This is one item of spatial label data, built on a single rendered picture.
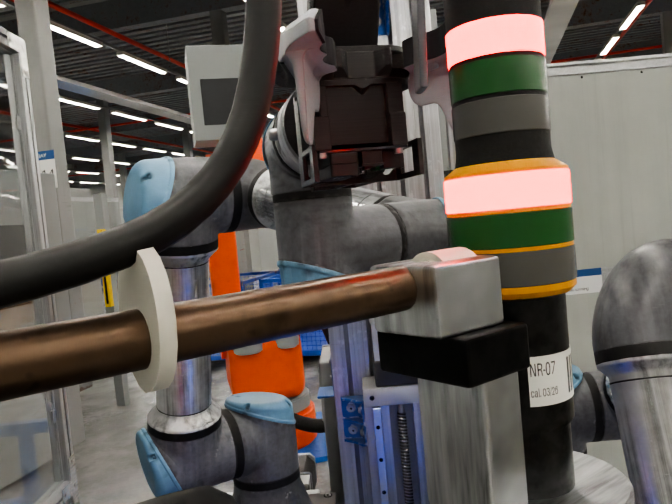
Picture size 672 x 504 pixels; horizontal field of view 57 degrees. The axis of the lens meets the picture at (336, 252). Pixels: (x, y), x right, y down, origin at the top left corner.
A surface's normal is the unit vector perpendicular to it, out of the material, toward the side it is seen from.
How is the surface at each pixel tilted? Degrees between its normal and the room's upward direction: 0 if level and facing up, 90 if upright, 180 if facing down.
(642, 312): 70
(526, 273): 90
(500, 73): 90
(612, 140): 91
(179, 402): 102
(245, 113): 74
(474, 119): 90
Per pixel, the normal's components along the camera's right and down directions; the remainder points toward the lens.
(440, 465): -0.79, 0.11
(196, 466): 0.53, 0.22
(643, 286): -0.51, -0.41
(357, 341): -0.03, 0.06
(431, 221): 0.45, -0.37
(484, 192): -0.55, 0.10
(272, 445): 0.53, 0.00
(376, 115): 0.22, 0.04
